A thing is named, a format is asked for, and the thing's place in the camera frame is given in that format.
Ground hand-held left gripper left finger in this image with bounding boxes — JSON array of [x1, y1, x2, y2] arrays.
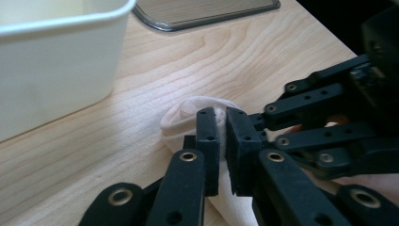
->
[[183, 106, 220, 198]]

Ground pale pink sock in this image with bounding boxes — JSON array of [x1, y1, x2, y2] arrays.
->
[[159, 95, 260, 226]]

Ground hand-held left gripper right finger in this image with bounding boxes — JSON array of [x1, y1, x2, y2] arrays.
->
[[225, 106, 263, 198]]

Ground white divided storage box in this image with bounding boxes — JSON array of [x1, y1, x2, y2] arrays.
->
[[0, 0, 137, 144]]

